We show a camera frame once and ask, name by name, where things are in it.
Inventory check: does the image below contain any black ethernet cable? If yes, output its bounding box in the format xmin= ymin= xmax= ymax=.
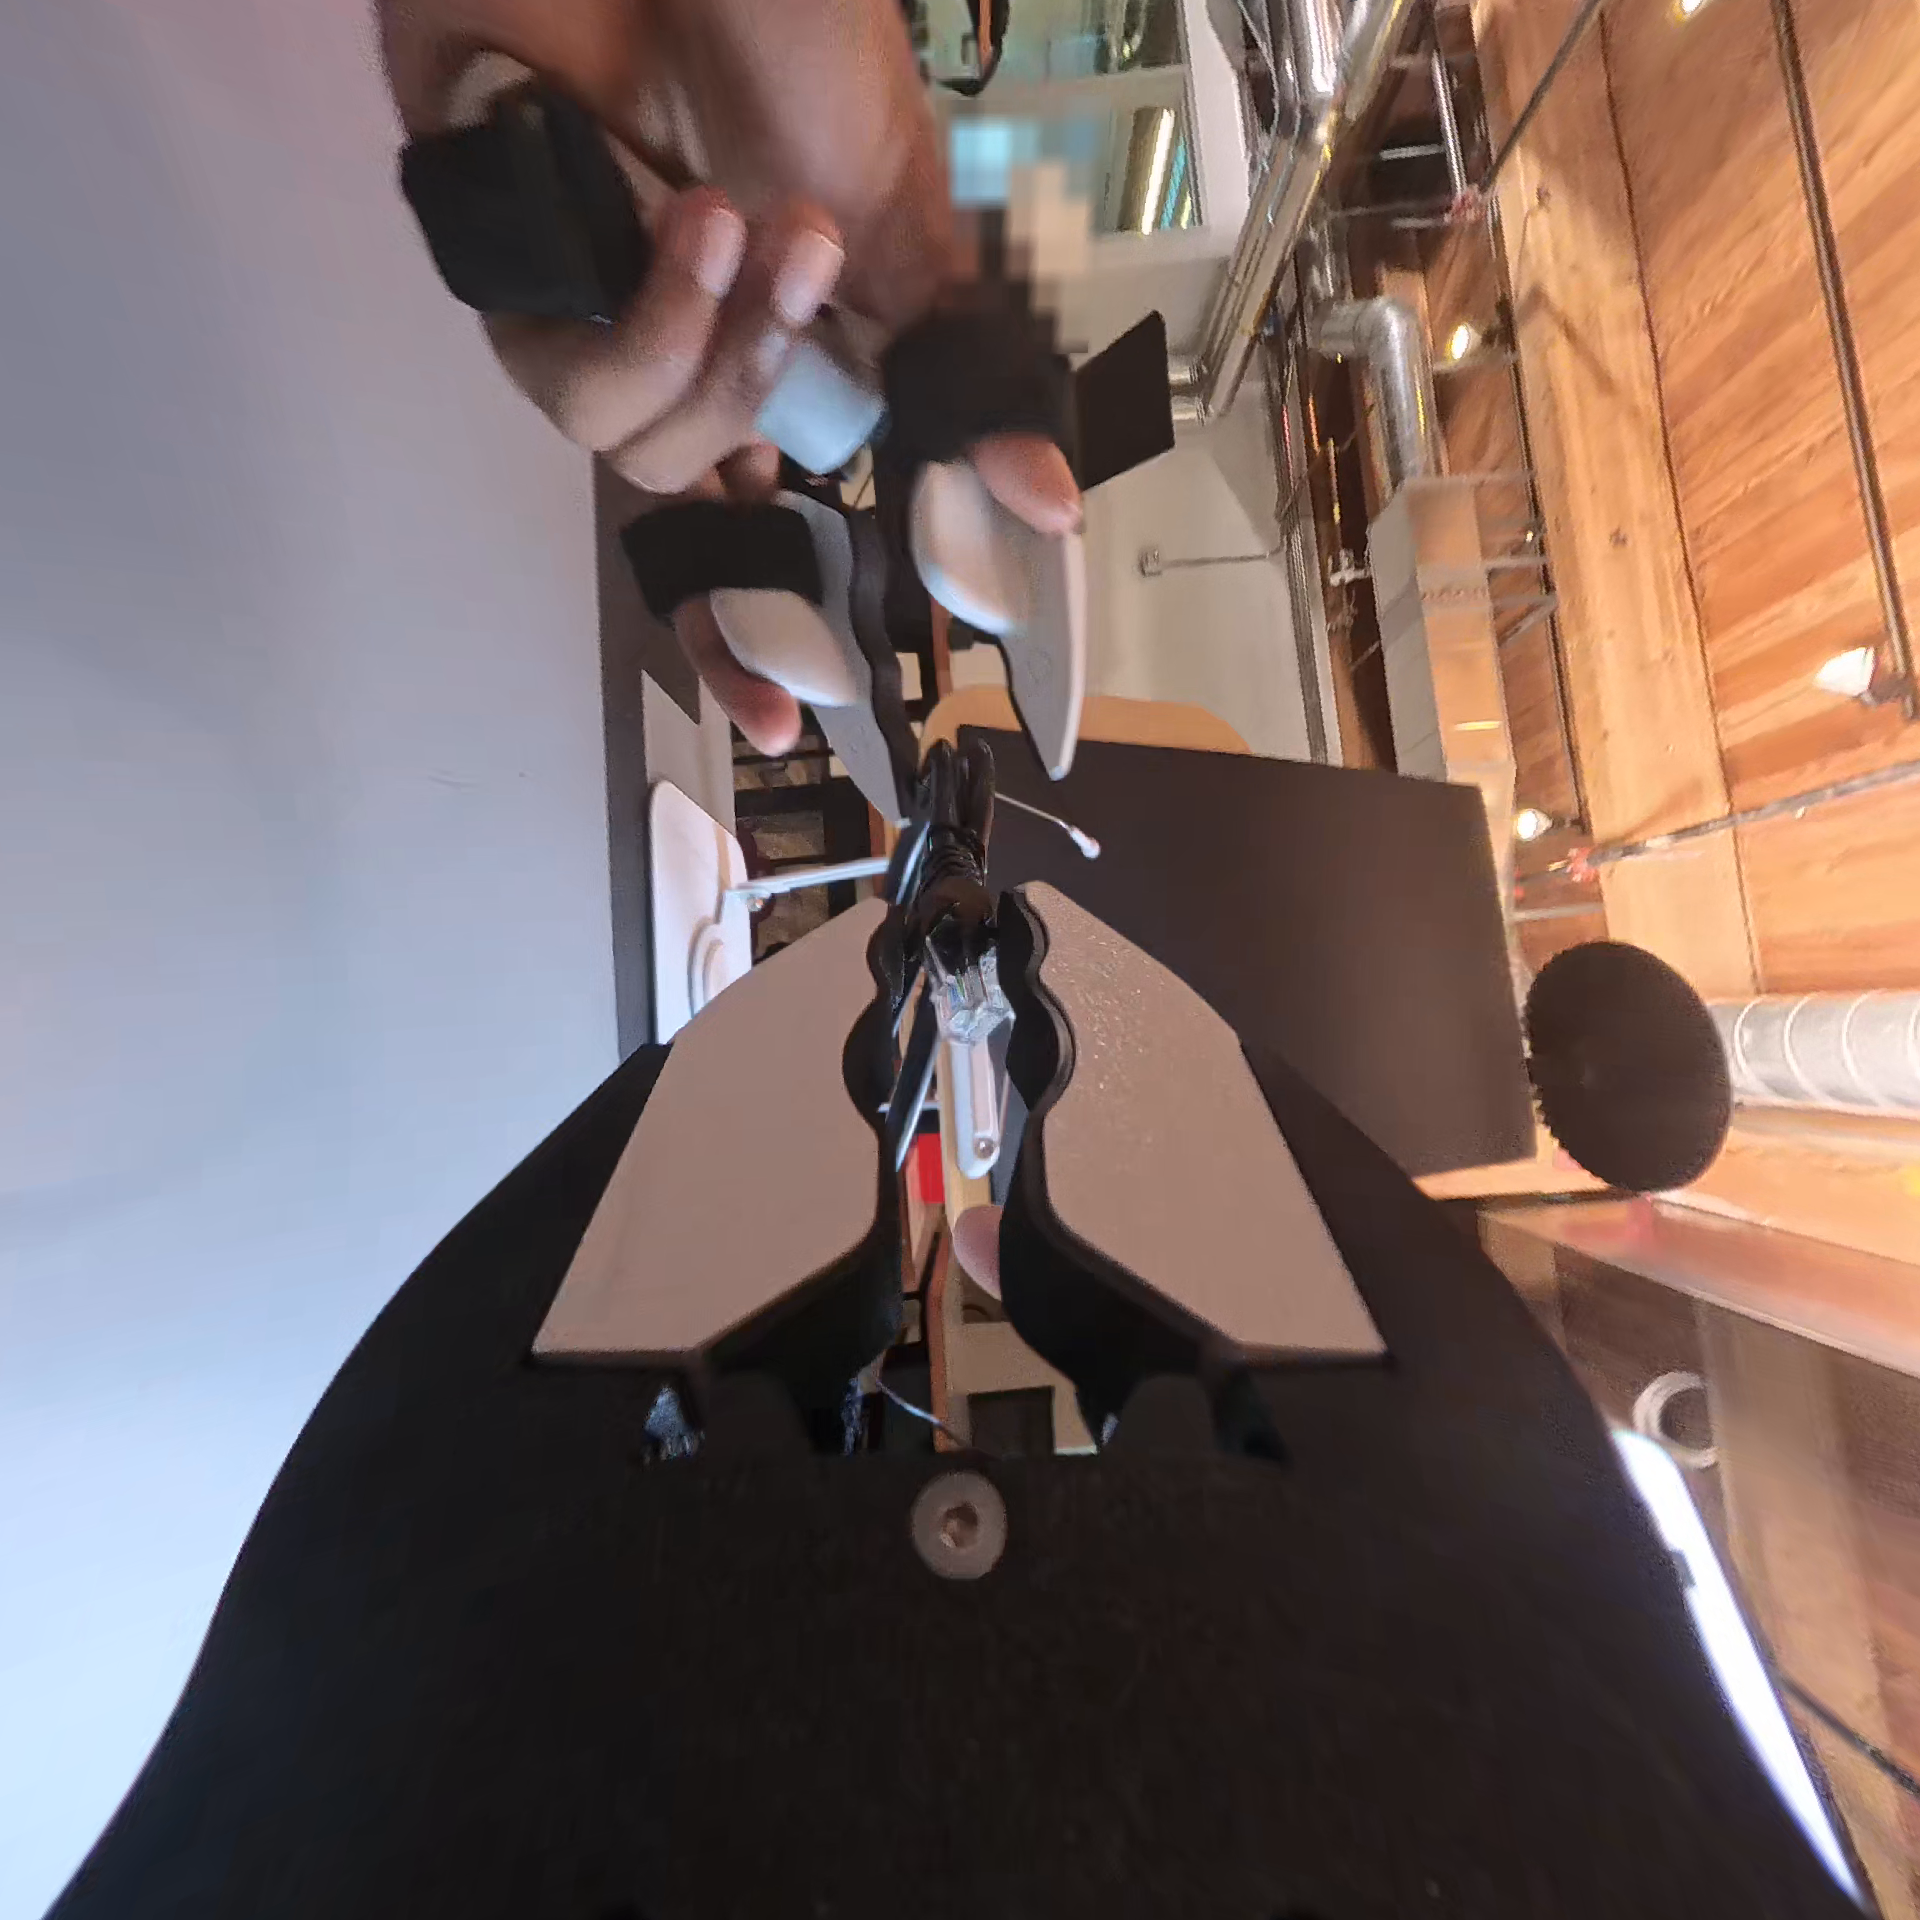
xmin=878 ymin=737 xmax=1015 ymax=1186

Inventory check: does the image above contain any thin white-tipped wire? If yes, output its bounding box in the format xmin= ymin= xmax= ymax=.
xmin=991 ymin=792 xmax=1105 ymax=861

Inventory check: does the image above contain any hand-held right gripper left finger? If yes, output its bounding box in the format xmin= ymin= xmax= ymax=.
xmin=533 ymin=899 xmax=909 ymax=1452

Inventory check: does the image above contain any silver spiral air duct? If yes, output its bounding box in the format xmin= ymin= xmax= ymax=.
xmin=1710 ymin=989 xmax=1920 ymax=1114

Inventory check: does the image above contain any black fuzzy round disc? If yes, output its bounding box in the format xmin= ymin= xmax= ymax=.
xmin=1523 ymin=944 xmax=1736 ymax=1193

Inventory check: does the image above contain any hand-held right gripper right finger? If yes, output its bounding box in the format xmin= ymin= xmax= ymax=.
xmin=997 ymin=879 xmax=1388 ymax=1451

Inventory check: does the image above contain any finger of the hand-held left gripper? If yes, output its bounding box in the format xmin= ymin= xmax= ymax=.
xmin=997 ymin=530 xmax=1094 ymax=782
xmin=778 ymin=486 xmax=925 ymax=831

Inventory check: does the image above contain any black square sheet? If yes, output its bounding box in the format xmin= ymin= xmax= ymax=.
xmin=1074 ymin=312 xmax=1175 ymax=489

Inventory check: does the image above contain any rectangular metal duct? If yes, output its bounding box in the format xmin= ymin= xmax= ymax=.
xmin=1367 ymin=477 xmax=1522 ymax=782

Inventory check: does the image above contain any person's left hand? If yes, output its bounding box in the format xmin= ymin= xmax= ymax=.
xmin=374 ymin=0 xmax=1085 ymax=759

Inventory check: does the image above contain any shiny metal pipe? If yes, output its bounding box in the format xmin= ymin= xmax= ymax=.
xmin=1191 ymin=0 xmax=1419 ymax=427

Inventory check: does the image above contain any white ceiling light panel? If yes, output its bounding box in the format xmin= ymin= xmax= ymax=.
xmin=1615 ymin=1424 xmax=1869 ymax=1914

